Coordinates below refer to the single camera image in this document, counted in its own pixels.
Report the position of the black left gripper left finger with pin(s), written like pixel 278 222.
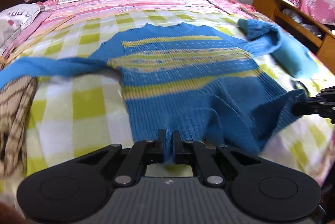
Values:
pixel 161 145

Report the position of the green white checkered bedsheet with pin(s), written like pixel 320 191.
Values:
pixel 69 117

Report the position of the wooden bedside shelf cabinet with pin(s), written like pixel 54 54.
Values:
pixel 317 37

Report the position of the white pink printed pillow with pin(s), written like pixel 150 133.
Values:
pixel 17 18

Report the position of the blue striped knit sweater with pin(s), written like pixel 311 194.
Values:
pixel 192 79

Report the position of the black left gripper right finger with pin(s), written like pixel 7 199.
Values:
pixel 177 147

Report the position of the pink floral folded bedding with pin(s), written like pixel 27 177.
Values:
pixel 320 10

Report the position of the pink striped quilt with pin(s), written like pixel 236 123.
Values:
pixel 125 1

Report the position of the beige brown patterned sweater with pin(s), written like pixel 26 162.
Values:
pixel 16 100

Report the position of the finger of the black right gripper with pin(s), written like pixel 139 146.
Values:
pixel 322 104

